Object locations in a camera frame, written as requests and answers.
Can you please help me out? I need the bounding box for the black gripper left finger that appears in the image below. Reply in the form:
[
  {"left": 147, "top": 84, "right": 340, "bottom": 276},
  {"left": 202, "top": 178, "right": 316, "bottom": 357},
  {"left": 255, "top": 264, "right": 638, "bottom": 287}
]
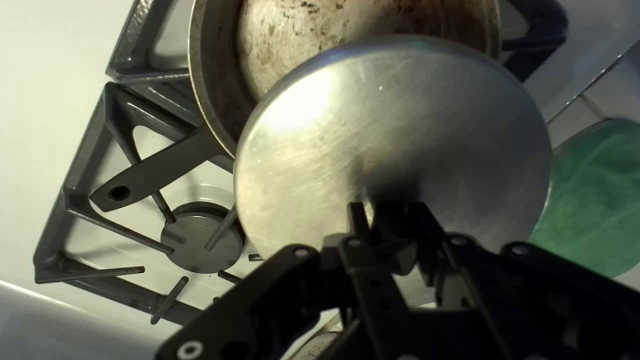
[{"left": 322, "top": 202, "right": 420, "bottom": 360}]

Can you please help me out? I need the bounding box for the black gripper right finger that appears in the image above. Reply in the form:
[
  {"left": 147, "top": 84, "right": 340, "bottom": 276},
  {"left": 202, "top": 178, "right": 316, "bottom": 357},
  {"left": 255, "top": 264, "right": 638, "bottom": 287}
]
[{"left": 408, "top": 202, "right": 513, "bottom": 360}]

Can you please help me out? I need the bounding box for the round metal pot lid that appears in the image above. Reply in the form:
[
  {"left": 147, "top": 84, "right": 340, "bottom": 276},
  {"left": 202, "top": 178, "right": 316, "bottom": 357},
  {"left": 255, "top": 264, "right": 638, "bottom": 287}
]
[{"left": 234, "top": 37, "right": 551, "bottom": 256}]

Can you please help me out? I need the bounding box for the small brown metal pot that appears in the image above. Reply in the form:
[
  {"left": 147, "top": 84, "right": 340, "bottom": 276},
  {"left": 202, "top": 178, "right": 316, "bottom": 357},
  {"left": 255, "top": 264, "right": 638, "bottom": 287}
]
[{"left": 87, "top": 0, "right": 506, "bottom": 215}]

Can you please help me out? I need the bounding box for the green cloth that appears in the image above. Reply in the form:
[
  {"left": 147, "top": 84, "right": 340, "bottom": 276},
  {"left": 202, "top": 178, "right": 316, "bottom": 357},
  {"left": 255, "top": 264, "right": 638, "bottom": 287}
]
[{"left": 532, "top": 118, "right": 640, "bottom": 278}]

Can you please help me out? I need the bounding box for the black left stove grate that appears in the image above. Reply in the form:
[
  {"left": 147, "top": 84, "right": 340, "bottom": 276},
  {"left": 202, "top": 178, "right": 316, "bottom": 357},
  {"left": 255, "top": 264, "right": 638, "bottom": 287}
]
[{"left": 33, "top": 0, "right": 568, "bottom": 324}]

